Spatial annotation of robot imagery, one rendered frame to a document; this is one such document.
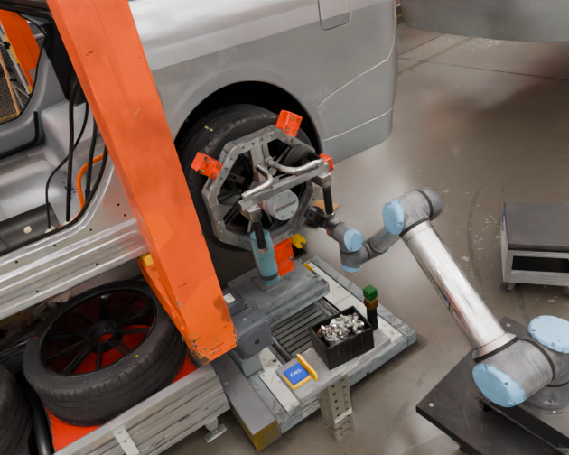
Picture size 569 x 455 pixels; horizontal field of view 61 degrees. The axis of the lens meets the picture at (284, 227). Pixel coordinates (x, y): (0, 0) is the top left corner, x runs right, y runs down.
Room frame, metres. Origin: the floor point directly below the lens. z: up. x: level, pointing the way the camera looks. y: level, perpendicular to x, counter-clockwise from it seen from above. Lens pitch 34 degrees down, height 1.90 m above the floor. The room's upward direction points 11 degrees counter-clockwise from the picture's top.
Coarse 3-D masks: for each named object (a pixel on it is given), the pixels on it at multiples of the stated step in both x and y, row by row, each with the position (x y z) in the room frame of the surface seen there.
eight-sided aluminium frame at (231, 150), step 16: (272, 128) 1.90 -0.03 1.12; (240, 144) 1.81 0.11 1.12; (256, 144) 1.84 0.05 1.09; (288, 144) 1.95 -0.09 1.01; (304, 144) 1.94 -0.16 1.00; (224, 160) 1.78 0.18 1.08; (304, 160) 1.98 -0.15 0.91; (224, 176) 1.76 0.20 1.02; (208, 192) 1.73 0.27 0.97; (304, 192) 1.98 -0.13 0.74; (320, 192) 1.96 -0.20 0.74; (208, 208) 1.76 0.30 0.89; (304, 208) 1.92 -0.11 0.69; (224, 224) 1.74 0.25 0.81; (288, 224) 1.92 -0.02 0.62; (224, 240) 1.73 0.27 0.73; (240, 240) 1.76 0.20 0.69; (272, 240) 1.83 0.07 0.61
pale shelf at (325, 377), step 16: (384, 336) 1.28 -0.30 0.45; (304, 352) 1.28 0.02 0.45; (368, 352) 1.21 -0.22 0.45; (304, 368) 1.20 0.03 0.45; (320, 368) 1.19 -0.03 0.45; (336, 368) 1.17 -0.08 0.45; (352, 368) 1.17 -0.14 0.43; (288, 384) 1.15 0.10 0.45; (304, 384) 1.13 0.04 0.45; (320, 384) 1.12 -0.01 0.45; (304, 400) 1.08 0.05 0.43
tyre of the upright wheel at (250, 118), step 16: (224, 112) 2.04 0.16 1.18; (240, 112) 2.01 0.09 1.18; (256, 112) 1.99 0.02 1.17; (272, 112) 2.06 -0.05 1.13; (192, 128) 2.04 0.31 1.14; (208, 128) 1.95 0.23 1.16; (224, 128) 1.89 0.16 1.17; (240, 128) 1.90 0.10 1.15; (256, 128) 1.94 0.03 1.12; (192, 144) 1.93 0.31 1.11; (208, 144) 1.85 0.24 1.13; (224, 144) 1.87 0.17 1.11; (192, 160) 1.86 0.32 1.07; (192, 176) 1.80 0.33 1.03; (192, 192) 1.79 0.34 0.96; (208, 224) 1.79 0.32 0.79; (208, 240) 1.80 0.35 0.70
